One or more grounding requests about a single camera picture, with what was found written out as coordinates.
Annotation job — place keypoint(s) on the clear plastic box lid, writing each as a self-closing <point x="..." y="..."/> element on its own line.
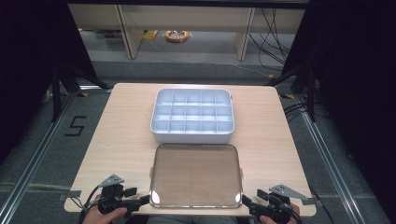
<point x="195" y="174"/>

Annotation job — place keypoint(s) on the metal floor rail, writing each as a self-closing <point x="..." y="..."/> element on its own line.
<point x="34" y="155"/>
<point x="327" y="161"/>

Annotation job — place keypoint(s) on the yellow floor tape piece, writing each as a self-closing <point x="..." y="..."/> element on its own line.
<point x="82" y="94"/>
<point x="288" y="96"/>

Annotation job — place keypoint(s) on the person's left hand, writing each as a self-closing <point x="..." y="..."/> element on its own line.
<point x="99" y="218"/>

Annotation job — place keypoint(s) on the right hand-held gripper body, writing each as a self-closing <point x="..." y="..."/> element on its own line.
<point x="274" y="210"/>

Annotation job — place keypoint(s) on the yellow flat item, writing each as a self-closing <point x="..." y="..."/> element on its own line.
<point x="150" y="35"/>

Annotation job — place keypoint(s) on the white divided storage box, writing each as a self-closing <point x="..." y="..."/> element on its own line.
<point x="193" y="137"/>

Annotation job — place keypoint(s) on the person's right hand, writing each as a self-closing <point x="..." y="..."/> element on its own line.
<point x="295" y="216"/>

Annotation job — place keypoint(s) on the grey tape strip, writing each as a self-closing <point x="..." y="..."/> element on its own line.
<point x="72" y="194"/>
<point x="308" y="201"/>

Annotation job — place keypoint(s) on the beige desk frame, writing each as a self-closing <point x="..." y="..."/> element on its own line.
<point x="134" y="37"/>

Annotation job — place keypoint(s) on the black metal stand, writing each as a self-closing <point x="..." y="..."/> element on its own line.
<point x="56" y="93"/>
<point x="311" y="93"/>

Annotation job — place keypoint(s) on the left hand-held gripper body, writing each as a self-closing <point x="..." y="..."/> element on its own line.
<point x="113" y="202"/>

